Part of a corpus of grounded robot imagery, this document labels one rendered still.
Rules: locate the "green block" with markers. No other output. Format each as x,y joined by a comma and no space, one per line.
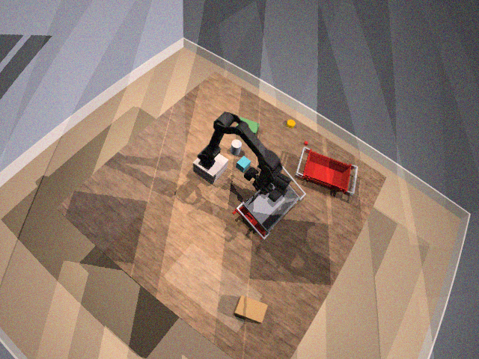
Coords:
251,124

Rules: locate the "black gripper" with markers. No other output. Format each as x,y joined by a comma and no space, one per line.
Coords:
266,186

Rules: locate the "teal cube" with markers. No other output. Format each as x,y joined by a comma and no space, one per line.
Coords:
243,164

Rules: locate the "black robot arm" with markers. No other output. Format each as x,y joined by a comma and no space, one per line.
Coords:
269,162

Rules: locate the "orange rectangular block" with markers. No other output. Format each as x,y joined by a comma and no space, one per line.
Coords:
250,309

